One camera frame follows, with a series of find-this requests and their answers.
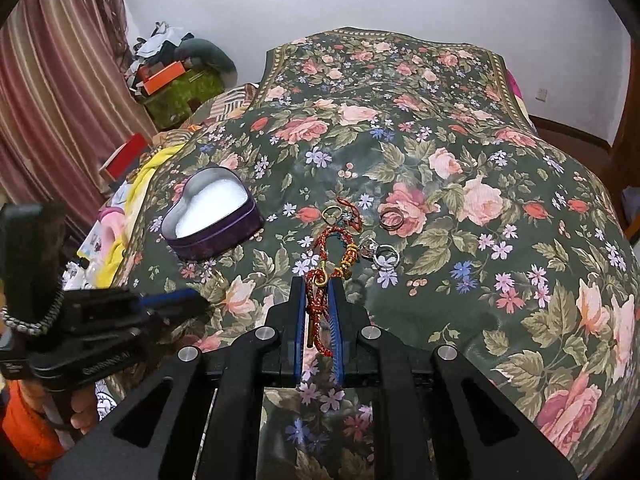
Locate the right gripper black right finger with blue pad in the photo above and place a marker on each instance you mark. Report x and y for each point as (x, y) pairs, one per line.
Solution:
(393, 377)

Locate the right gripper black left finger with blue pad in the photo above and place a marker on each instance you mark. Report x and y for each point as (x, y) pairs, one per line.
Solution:
(269, 356)

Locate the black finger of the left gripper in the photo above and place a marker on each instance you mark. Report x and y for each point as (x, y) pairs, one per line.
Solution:
(87, 357)

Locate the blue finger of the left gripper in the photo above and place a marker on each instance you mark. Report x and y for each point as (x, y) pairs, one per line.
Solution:
(165, 297)

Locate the purple heart-shaped tin box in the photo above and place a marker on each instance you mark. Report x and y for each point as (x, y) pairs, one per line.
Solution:
(214, 213)

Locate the red white box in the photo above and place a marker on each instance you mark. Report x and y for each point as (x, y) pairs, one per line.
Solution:
(123, 157)

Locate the floral green bedspread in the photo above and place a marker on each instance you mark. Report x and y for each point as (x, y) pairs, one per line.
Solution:
(474, 231)

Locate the green cardboard box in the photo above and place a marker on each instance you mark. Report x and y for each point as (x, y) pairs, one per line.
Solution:
(173, 104)

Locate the striped pink curtain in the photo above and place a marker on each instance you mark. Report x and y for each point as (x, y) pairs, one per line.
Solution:
(65, 104)

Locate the striped patchwork quilt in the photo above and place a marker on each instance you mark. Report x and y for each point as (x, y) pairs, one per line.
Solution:
(228, 105)

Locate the orange shoe box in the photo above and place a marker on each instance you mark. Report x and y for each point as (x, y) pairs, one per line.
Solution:
(156, 77)

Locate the pile of white clothes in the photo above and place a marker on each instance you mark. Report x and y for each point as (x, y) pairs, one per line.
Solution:
(162, 34)

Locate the white wall socket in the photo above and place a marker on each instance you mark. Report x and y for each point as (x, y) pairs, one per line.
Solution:
(542, 94)

